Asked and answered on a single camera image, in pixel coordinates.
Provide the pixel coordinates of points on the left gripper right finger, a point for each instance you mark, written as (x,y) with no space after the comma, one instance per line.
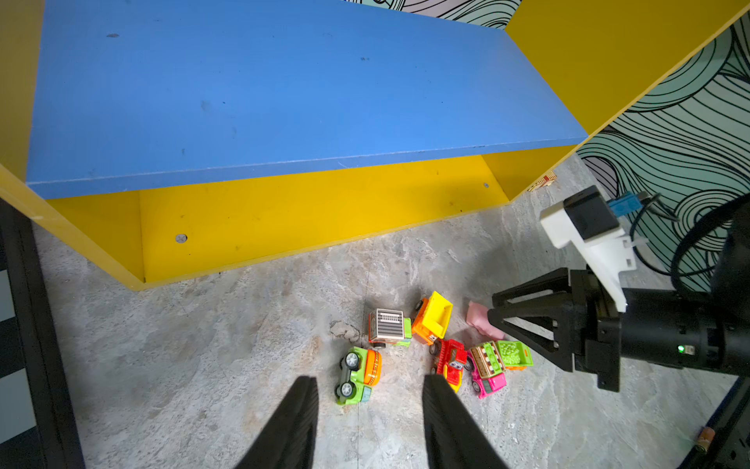
(453,439)

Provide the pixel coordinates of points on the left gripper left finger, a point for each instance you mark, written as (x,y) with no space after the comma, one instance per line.
(289,437)

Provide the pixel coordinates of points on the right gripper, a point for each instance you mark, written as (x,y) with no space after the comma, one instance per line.
(591,343)

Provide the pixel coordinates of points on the green orange tractor toy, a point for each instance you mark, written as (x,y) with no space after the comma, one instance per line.
(360,372)

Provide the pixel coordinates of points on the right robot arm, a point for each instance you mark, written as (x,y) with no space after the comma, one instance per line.
(695,330)

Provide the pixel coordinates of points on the green orange flatbed truck toy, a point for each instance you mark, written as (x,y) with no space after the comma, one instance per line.
(515,355)

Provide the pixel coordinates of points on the magenta brown truck toy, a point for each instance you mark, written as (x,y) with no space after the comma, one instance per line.
(487,368)

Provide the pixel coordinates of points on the red yellow bulldozer toy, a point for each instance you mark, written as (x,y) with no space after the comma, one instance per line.
(450,361)

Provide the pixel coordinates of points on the yellow dump truck toy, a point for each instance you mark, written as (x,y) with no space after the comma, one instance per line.
(433,315)

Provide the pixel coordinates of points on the red patterned small box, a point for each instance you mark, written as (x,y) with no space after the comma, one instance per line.
(545,180)

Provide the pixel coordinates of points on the green grey truck toy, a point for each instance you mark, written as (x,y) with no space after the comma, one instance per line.
(389,327)

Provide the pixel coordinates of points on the black white chessboard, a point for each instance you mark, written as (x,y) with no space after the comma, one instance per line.
(38,426)

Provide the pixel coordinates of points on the yellow toy shelf unit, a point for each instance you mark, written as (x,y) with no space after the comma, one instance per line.
(165,140)

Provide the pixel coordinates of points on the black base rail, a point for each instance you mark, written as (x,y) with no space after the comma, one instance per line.
(724,441)

